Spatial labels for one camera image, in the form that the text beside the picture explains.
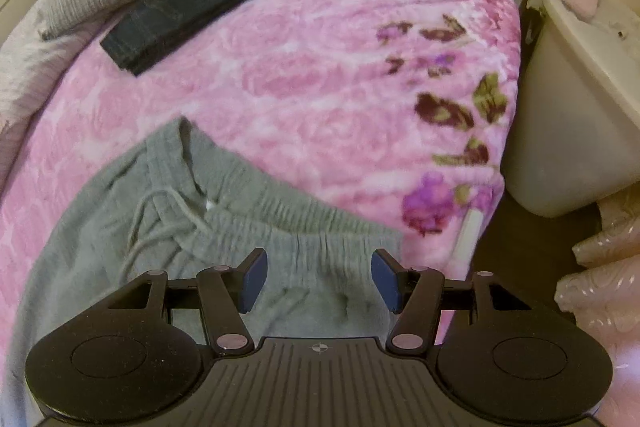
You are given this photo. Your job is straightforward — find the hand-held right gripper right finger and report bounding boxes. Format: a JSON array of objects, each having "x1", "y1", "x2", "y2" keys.
[{"x1": 371, "y1": 248, "x2": 534, "y2": 354}]

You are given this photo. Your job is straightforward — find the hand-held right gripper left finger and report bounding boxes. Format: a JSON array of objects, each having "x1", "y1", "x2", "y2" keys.
[{"x1": 107, "y1": 248, "x2": 269, "y2": 356}]

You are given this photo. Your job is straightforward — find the grey towel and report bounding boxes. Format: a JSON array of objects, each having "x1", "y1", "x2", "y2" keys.
[{"x1": 10, "y1": 117, "x2": 405, "y2": 423}]

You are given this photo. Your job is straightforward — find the pink floral blanket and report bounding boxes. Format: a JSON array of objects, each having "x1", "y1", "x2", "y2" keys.
[{"x1": 0, "y1": 0, "x2": 523, "y2": 358}]

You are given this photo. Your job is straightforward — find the white storage bin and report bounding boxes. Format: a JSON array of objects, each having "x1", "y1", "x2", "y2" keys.
[{"x1": 500, "y1": 0, "x2": 640, "y2": 218}]

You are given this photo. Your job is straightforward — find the folded dark jeans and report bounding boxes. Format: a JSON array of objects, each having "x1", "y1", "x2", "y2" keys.
[{"x1": 100, "y1": 0, "x2": 290, "y2": 78}]

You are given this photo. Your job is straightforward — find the pale striped bedsheet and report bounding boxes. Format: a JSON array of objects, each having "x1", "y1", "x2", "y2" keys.
[{"x1": 0, "y1": 0, "x2": 108, "y2": 122}]

